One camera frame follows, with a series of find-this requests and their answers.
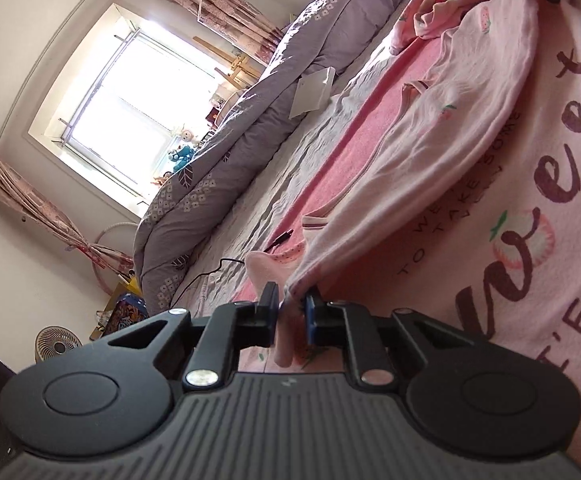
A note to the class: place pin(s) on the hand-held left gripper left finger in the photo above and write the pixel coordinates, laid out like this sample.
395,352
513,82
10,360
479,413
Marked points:
270,310

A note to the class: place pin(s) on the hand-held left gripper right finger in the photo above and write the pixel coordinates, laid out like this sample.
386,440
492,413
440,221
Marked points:
313,320

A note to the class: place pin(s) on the pink strawberry pajama top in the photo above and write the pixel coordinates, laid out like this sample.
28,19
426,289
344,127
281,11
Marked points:
470,135

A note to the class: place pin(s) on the grey bed sheet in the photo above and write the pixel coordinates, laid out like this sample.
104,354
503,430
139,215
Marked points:
280,185

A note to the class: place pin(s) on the yellow bag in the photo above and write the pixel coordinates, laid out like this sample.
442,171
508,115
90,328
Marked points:
130,287

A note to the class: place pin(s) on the colourful printed box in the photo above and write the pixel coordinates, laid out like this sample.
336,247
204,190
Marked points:
128,312

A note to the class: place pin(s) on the purple floral duvet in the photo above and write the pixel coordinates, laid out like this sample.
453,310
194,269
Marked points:
230,150

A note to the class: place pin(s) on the pink terry blanket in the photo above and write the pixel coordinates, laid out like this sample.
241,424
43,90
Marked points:
360,160

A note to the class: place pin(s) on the blue plush toy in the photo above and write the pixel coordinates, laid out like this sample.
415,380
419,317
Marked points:
183,155

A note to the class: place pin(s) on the pink hula hoop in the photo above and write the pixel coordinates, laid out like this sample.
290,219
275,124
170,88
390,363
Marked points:
97,255

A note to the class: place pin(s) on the white plush toy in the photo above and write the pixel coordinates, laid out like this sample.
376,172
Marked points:
186,136

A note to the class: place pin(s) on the beige standing fan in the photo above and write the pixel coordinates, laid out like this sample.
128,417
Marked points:
53,345

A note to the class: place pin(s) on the white flat box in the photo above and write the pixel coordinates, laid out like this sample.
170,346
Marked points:
310,92

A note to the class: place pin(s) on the wooden easel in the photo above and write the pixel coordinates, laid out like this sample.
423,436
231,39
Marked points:
238,67

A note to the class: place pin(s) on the bright window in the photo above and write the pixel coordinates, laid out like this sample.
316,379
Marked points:
120,110

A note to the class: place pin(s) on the tied pink curtain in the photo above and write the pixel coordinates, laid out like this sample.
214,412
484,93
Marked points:
35,200

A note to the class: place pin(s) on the hanging pink curtain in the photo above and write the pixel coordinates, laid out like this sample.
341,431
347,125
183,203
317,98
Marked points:
210,5

